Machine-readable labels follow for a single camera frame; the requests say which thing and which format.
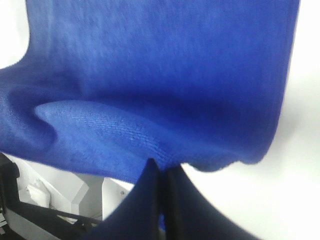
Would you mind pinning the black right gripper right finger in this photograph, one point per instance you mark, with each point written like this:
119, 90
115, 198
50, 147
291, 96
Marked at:
189, 216

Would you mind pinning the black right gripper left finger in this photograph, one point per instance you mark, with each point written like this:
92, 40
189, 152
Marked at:
137, 216

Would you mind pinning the blue microfibre towel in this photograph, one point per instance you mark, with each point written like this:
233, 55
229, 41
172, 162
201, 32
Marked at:
107, 84

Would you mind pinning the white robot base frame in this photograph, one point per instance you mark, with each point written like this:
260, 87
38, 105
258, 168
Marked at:
40, 202

